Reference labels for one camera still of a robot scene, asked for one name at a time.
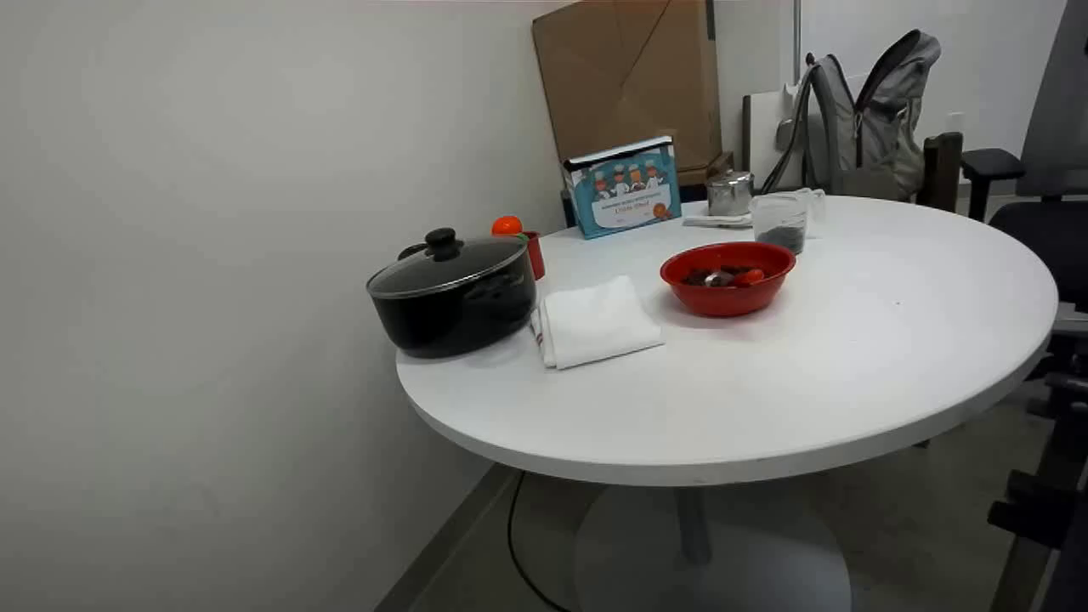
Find clear plastic jar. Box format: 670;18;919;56
747;189;814;259

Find red bowl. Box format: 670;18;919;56
656;237;798;320

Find small red cup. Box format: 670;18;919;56
519;226;548;281

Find white folded cloth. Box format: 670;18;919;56
530;271;666;373

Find black cooking pot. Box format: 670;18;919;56
362;250;539;359

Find glass pot lid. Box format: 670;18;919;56
367;225;530;301

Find blue picture box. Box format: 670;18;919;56
561;132;685;242

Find large cardboard box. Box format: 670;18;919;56
530;0;724;173

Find white board panel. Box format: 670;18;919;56
740;84;814;182

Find grey backpack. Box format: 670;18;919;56
757;26;944;205

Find black metal stand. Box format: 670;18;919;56
981;325;1088;612

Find black office chair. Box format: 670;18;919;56
960;0;1088;343

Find black floor cable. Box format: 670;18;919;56
504;471;570;612

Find dark wooden post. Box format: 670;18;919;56
919;128;965;214

